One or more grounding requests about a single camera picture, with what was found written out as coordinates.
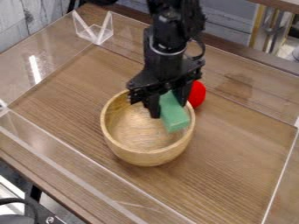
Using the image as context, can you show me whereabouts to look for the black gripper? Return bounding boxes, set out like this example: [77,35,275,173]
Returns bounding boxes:
[126,29,206,119]

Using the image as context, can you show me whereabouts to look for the green stick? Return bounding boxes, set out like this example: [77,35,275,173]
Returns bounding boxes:
[159,91,191,133]

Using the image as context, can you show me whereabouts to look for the brown wooden bowl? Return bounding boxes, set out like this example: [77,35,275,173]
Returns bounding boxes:
[101,90,195,166]

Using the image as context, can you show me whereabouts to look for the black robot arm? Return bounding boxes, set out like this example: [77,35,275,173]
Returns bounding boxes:
[126,0,206,118]

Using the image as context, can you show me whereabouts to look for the red plush tomato toy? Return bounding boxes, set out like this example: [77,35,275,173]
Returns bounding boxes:
[189,81,207,108]

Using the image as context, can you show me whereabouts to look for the clear acrylic front panel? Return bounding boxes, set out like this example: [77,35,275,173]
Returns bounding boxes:
[0,108,195,224]

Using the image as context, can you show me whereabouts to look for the black table leg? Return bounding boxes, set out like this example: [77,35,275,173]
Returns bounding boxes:
[28,185,43,202]

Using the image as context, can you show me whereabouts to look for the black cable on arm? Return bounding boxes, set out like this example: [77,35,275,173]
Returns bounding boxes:
[186,36,209,62]

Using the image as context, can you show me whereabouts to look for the clear acrylic corner bracket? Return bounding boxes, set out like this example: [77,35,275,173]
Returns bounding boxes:
[71,11,114,46]

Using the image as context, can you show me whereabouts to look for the gold metal chair frame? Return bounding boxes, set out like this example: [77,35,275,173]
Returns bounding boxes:
[249,3,297,55]

